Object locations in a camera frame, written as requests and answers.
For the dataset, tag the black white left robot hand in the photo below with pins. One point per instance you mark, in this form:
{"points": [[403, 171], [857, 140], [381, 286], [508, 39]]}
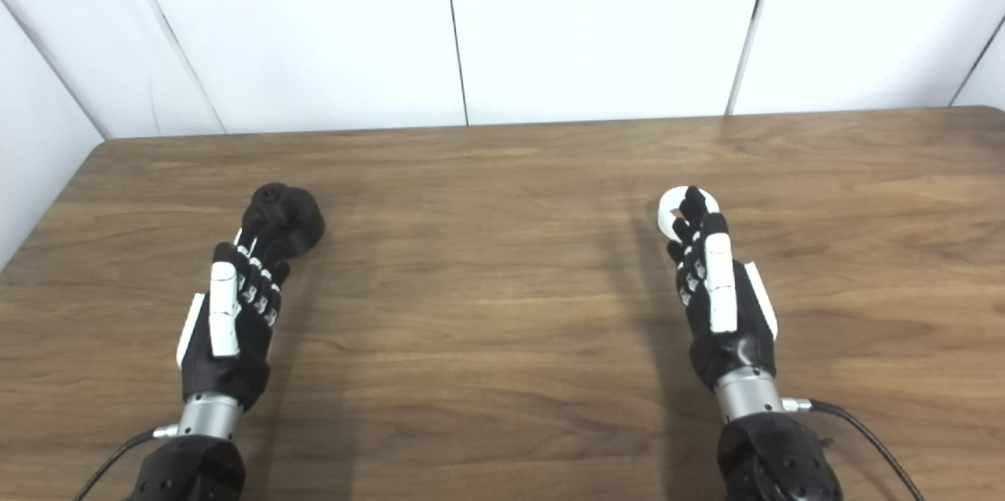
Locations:
{"points": [[224, 360]]}

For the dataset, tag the round black part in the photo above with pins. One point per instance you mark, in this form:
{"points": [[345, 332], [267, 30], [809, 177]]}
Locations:
{"points": [[302, 222]]}

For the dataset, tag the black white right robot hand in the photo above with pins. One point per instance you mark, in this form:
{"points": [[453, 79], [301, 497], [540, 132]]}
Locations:
{"points": [[734, 344]]}

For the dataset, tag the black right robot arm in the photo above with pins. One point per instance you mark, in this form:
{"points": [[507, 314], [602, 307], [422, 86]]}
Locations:
{"points": [[777, 462]]}

